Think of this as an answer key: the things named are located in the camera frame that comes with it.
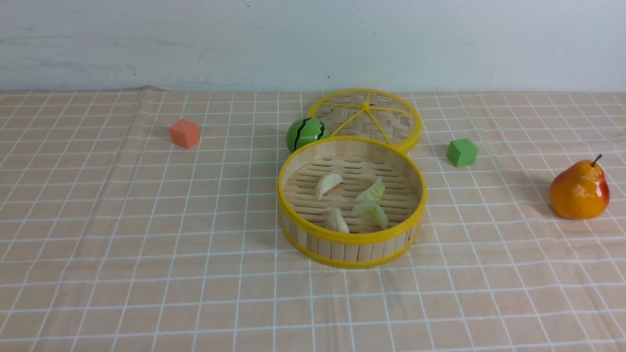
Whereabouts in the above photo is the green toy watermelon ball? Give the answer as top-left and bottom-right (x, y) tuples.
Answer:
(286, 117), (330, 153)

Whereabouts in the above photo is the orange yellow toy pear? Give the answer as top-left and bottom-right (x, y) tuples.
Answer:
(549, 154), (610, 220)

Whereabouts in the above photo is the checked peach tablecloth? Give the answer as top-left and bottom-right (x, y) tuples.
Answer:
(0, 87), (626, 352)

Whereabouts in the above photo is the bamboo steamer tray yellow rim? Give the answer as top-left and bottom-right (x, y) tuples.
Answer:
(277, 136), (427, 269)

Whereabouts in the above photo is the green tinted dumpling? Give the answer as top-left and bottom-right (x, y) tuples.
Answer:
(352, 201), (389, 229)
(355, 176), (385, 203)

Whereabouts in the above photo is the orange foam cube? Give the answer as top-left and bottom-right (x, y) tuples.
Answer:
(169, 119), (201, 149)

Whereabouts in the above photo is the white dumpling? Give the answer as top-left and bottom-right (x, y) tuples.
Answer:
(324, 207), (350, 233)
(314, 173), (343, 200)

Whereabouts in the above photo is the green foam cube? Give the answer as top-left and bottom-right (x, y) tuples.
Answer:
(447, 138), (478, 168)

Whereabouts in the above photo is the woven bamboo steamer lid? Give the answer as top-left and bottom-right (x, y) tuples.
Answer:
(306, 88), (423, 154)

